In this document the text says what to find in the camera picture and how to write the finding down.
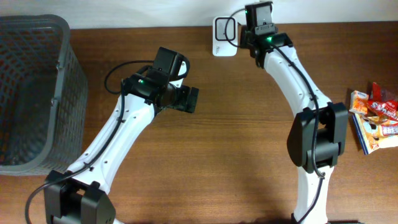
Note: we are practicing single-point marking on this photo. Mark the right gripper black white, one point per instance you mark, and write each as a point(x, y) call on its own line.
point(245, 37)

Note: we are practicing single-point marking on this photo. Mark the orange tissue pack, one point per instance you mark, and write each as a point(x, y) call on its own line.
point(359, 102)

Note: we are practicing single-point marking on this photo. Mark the white barcode scanner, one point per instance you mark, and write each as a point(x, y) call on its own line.
point(225, 36)

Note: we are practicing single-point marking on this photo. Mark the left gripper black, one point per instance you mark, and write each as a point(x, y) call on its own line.
point(188, 99)

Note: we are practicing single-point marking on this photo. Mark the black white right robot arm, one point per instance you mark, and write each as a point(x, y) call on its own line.
point(318, 133)

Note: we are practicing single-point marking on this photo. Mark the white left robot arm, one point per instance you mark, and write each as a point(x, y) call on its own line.
point(80, 195)

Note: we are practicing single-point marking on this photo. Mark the grey plastic mesh basket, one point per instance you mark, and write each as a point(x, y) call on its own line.
point(44, 93)

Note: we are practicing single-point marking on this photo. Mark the red Hacks candy bag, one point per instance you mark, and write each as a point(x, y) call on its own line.
point(383, 102)

